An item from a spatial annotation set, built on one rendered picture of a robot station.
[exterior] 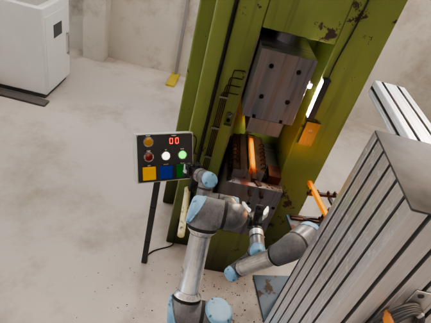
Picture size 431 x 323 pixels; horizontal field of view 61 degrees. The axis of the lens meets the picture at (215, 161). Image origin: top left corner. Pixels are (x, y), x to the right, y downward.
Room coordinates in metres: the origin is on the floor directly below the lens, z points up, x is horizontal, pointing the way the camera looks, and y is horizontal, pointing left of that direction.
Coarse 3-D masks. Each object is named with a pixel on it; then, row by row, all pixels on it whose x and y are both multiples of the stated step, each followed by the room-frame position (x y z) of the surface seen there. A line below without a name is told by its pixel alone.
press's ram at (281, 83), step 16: (272, 32) 2.19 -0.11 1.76; (256, 48) 2.06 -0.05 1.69; (272, 48) 1.90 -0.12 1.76; (288, 48) 1.98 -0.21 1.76; (304, 48) 2.06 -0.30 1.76; (256, 64) 1.89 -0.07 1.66; (272, 64) 1.88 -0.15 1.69; (288, 64) 1.88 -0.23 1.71; (304, 64) 1.89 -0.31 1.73; (256, 80) 1.87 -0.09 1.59; (272, 80) 1.88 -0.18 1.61; (288, 80) 1.89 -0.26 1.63; (304, 80) 1.90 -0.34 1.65; (256, 96) 1.87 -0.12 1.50; (272, 96) 1.88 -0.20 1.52; (288, 96) 1.89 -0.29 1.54; (256, 112) 1.87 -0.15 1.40; (272, 112) 1.88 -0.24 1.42; (288, 112) 1.89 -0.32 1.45
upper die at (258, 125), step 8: (248, 120) 1.88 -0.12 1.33; (256, 120) 1.87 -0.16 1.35; (264, 120) 1.88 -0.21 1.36; (280, 120) 1.93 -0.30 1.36; (248, 128) 1.87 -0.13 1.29; (256, 128) 1.88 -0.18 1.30; (264, 128) 1.88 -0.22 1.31; (272, 128) 1.89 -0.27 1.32; (280, 128) 1.89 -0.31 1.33; (272, 136) 1.89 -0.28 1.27
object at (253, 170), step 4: (252, 140) 2.21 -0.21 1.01; (252, 144) 2.16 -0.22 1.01; (252, 148) 2.11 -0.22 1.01; (252, 152) 2.07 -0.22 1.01; (252, 156) 2.01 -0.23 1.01; (252, 160) 1.97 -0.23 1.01; (252, 164) 1.93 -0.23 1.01; (252, 168) 1.88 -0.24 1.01; (252, 172) 1.84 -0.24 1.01; (256, 172) 1.87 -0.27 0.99; (252, 176) 1.80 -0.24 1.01; (256, 176) 1.81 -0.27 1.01; (252, 180) 1.79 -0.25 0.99
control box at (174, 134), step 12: (156, 132) 1.76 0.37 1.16; (168, 132) 1.77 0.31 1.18; (180, 132) 1.78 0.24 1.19; (192, 132) 1.81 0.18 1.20; (144, 144) 1.63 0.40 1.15; (156, 144) 1.66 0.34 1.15; (168, 144) 1.70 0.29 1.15; (180, 144) 1.74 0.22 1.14; (192, 144) 1.77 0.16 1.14; (144, 156) 1.60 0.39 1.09; (156, 156) 1.63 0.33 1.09; (192, 156) 1.74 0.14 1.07; (156, 168) 1.60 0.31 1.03; (156, 180) 1.57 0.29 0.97; (168, 180) 1.61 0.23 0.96
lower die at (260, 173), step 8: (240, 136) 2.25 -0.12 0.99; (248, 136) 2.27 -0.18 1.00; (240, 144) 2.15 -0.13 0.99; (248, 144) 2.16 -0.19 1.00; (256, 144) 2.20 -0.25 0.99; (240, 152) 2.06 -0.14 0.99; (248, 152) 2.07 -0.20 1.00; (256, 152) 2.10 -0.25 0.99; (240, 160) 1.97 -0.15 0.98; (248, 160) 1.98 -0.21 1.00; (256, 160) 1.99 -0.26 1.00; (232, 168) 1.91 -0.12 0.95; (240, 168) 1.89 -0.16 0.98; (248, 168) 1.90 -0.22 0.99; (256, 168) 1.91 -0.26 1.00; (240, 176) 1.88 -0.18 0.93; (248, 176) 1.88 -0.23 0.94
